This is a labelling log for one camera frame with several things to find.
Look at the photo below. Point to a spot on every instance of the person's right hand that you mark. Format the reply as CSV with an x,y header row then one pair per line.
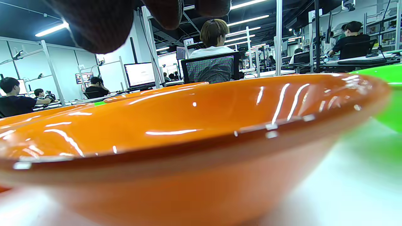
x,y
100,25

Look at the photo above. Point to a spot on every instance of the medium green bowl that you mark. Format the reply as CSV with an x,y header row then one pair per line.
x,y
389,81
100,103

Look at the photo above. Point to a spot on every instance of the ceiling light strip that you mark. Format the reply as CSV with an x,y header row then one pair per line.
x,y
51,29
248,20
248,3

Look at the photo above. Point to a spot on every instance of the computer monitor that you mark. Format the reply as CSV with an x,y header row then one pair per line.
x,y
139,74

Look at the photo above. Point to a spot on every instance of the white number sign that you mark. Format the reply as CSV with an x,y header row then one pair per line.
x,y
188,42

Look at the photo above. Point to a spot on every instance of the black office chair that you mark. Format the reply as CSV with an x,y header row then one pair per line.
x,y
210,69

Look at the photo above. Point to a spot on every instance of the black metal pole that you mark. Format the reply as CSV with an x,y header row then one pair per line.
x,y
317,37

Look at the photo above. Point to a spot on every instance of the white metal frame post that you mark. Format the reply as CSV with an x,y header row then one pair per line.
x,y
50,70
279,37

